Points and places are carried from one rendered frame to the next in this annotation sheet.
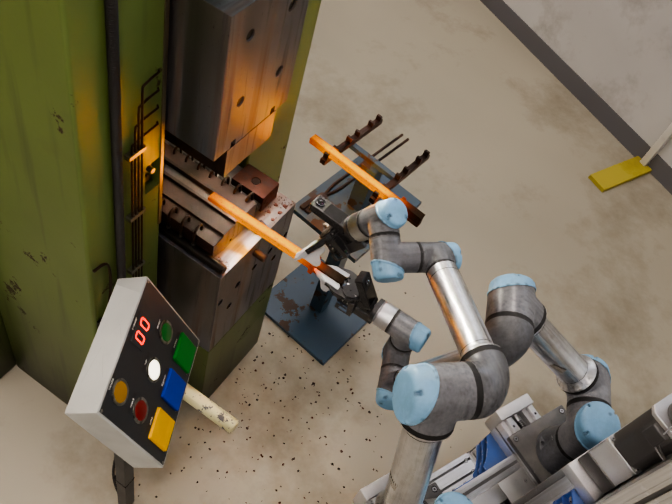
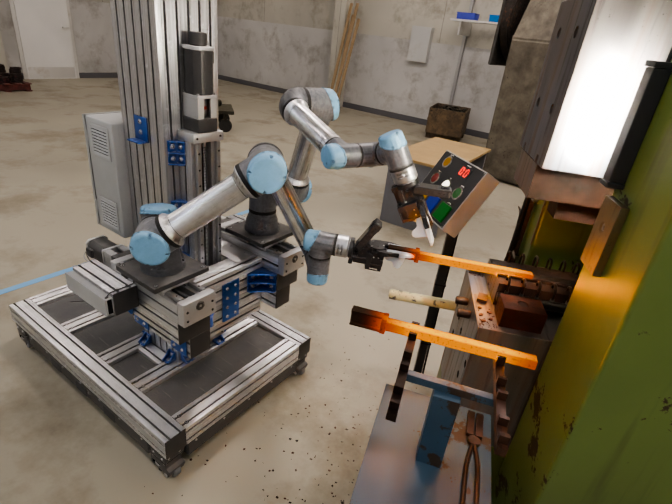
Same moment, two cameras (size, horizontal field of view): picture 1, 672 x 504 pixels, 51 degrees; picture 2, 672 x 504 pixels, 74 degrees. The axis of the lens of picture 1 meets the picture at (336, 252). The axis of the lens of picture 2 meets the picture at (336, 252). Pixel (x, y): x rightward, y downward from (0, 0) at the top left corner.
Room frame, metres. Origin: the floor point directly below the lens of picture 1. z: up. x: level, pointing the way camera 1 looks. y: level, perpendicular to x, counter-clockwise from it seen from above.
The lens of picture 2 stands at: (2.42, -0.42, 1.63)
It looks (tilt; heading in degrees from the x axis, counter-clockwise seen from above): 27 degrees down; 171
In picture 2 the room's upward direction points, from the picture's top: 7 degrees clockwise
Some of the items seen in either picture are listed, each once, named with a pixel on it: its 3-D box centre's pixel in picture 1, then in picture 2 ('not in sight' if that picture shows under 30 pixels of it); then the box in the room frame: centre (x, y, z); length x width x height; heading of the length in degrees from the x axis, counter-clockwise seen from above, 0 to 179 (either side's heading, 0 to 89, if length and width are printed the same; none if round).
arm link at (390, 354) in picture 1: (397, 353); (317, 265); (1.07, -0.26, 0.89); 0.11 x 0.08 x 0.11; 5
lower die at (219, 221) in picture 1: (178, 191); (557, 289); (1.27, 0.50, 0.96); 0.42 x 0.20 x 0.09; 74
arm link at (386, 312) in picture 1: (385, 314); (343, 246); (1.11, -0.19, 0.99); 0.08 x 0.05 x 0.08; 164
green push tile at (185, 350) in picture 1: (183, 353); (442, 212); (0.77, 0.26, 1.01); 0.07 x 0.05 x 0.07; 9
